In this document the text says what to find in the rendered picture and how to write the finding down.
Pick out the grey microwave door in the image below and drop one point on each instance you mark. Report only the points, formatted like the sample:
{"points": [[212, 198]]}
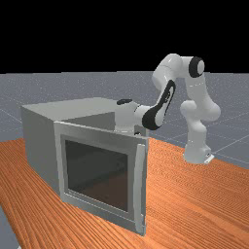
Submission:
{"points": [[97, 136]]}

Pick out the grey microwave oven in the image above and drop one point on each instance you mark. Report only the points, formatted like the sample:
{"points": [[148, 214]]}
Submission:
{"points": [[39, 136]]}

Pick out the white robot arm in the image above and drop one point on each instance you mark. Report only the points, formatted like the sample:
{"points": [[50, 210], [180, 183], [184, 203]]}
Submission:
{"points": [[196, 97]]}

